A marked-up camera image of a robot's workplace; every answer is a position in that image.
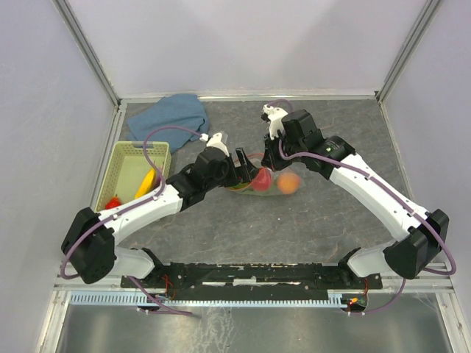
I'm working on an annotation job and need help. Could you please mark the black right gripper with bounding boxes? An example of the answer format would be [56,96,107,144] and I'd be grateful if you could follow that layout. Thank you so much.
[261,128,305,172]

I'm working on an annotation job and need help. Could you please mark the red apple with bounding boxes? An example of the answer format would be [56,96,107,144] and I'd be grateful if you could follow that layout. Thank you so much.
[251,167,273,192]

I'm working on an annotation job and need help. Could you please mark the green lettuce leaves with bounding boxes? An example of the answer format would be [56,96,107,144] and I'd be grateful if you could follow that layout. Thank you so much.
[226,183,282,196]

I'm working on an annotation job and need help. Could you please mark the clear zip top bag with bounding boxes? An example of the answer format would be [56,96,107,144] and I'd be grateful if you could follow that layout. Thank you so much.
[227,152,304,196]

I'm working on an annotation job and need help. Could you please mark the orange peach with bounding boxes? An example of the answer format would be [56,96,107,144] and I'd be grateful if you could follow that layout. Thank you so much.
[276,172,301,195]

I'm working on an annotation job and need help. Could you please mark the yellow banana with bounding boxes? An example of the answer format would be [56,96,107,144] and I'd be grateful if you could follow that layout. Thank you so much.
[135,169,156,199]

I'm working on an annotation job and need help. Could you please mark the purple eggplant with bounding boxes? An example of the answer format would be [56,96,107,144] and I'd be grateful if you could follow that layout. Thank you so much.
[154,168,163,188]

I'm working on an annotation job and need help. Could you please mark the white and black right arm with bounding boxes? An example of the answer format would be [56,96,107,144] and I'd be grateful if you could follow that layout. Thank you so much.
[261,104,450,288]

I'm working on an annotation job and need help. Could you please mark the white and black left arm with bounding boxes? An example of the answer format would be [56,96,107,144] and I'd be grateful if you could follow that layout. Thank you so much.
[60,147,260,287]

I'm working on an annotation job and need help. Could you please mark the blue cloth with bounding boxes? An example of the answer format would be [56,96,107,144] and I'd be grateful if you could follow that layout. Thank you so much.
[127,94,210,154]

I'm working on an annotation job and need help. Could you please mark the pale green perforated basket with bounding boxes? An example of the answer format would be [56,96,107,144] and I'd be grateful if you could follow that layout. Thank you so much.
[95,141,171,212]

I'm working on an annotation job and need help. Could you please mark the red pepper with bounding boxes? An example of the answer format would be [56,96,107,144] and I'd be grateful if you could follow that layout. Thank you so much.
[105,196,122,210]

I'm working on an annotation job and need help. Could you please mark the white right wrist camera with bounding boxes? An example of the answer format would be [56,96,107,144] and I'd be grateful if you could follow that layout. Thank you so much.
[261,104,288,140]

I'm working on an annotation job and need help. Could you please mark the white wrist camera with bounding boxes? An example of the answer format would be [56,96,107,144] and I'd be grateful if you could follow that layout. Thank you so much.
[199,132,230,157]
[261,104,288,140]

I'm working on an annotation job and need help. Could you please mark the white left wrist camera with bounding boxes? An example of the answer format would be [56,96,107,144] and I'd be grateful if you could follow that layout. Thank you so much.
[199,132,230,157]

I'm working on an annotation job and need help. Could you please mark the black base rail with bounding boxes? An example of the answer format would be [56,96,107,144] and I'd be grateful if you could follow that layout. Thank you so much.
[139,263,383,302]

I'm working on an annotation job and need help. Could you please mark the light blue cable duct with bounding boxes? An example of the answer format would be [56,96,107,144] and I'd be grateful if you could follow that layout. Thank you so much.
[68,290,350,307]

